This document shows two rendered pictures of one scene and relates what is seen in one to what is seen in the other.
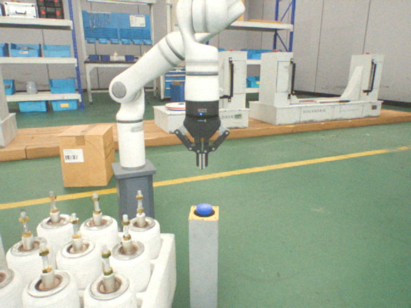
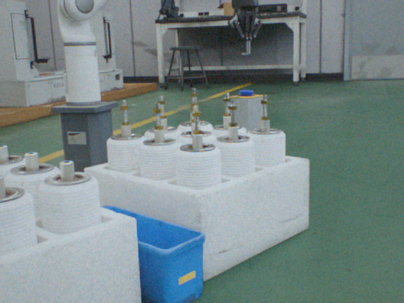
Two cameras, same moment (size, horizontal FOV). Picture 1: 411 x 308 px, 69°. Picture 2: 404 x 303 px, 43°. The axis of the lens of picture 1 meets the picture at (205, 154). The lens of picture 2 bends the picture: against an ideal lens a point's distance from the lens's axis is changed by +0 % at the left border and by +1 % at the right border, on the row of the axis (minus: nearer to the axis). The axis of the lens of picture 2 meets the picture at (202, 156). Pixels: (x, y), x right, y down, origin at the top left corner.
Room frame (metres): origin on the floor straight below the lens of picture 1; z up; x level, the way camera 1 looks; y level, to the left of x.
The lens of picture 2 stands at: (-0.19, 1.21, 0.46)
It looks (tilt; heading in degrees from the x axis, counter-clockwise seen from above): 12 degrees down; 310
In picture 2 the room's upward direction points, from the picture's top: 2 degrees counter-clockwise
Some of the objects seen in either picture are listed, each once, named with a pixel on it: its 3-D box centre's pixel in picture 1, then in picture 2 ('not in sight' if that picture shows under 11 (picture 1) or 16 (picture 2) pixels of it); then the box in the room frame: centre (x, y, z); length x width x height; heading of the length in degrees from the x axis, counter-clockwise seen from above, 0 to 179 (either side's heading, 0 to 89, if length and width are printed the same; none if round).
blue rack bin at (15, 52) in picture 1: (26, 50); not in sight; (4.77, 2.70, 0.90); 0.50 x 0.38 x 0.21; 21
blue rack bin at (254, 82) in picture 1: (252, 82); not in sight; (6.26, -0.97, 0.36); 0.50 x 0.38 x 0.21; 21
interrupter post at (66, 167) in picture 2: not in sight; (67, 172); (0.51, 0.73, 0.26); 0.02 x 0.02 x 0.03
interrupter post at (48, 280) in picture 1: (48, 277); (233, 133); (0.49, 0.31, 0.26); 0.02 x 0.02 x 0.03
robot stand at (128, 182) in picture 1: (136, 202); (89, 153); (1.06, 0.27, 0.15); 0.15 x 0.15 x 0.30; 22
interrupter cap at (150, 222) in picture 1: (141, 224); (195, 124); (0.72, 0.17, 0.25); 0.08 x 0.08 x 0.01
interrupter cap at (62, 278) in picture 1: (49, 283); (233, 139); (0.49, 0.31, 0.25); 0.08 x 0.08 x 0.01
